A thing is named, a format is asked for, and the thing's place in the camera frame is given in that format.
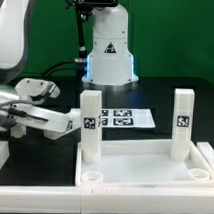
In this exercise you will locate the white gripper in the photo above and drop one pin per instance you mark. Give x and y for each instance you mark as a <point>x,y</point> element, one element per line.
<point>14,110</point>

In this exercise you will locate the white desk tabletop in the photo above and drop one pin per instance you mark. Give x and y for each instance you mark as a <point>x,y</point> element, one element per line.
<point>145,163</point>

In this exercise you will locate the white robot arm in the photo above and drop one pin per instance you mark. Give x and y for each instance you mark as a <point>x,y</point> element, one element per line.
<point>108,64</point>

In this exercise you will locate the white marker base sheet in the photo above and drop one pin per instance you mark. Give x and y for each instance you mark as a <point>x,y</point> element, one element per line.
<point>127,118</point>

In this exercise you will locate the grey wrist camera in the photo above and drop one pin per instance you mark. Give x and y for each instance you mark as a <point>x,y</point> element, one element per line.
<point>28,88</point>

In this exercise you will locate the black camera stand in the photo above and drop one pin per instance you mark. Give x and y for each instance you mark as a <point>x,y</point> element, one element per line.
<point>79,27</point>

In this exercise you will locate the white U-shaped fence frame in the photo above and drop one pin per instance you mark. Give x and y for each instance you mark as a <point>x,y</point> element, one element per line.
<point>111,199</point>

